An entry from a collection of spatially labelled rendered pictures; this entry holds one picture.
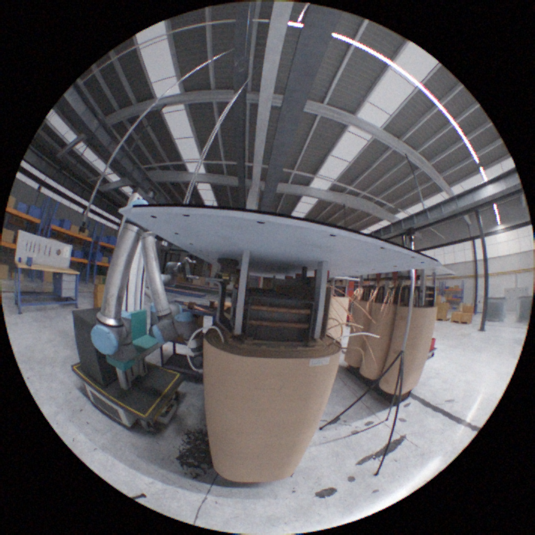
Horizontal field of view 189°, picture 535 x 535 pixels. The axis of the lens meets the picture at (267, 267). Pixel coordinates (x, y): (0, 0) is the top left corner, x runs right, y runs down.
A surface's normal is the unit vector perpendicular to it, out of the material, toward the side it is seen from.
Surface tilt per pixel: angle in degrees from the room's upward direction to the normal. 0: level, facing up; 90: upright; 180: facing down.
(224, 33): 174
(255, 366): 90
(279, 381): 90
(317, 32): 180
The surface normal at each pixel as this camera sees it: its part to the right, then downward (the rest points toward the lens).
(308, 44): -0.11, 0.99
